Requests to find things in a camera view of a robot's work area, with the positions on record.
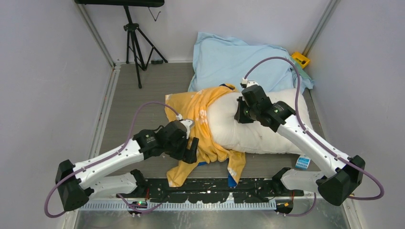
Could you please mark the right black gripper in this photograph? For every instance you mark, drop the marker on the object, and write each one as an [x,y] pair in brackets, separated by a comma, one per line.
[240,116]

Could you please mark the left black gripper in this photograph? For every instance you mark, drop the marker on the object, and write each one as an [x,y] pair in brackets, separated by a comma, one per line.
[190,155]

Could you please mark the white pillow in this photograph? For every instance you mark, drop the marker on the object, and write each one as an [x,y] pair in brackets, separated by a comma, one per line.
[253,138]

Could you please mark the orange pillowcase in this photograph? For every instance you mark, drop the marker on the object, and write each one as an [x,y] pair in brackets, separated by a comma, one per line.
[194,106]

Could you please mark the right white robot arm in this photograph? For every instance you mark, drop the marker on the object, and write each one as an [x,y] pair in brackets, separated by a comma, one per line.
[335,180]

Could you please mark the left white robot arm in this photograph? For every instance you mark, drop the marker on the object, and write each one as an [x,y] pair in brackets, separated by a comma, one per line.
[80,182]

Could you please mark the light blue cloth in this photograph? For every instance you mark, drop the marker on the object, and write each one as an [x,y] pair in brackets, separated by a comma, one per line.
[218,60]

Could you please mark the yellow box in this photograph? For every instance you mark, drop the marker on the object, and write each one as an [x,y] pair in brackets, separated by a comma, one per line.
[302,60]

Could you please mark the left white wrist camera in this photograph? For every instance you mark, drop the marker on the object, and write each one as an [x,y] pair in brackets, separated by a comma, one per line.
[188,123]

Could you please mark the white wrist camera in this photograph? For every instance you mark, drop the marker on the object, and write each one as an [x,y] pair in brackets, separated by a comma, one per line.
[245,83]
[188,123]

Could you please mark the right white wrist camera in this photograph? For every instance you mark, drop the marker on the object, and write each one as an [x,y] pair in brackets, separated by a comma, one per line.
[245,83]

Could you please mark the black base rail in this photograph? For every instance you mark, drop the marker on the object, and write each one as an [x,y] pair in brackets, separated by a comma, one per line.
[201,194]

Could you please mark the black camera tripod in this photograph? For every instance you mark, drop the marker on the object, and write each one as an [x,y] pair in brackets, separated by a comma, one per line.
[133,45]

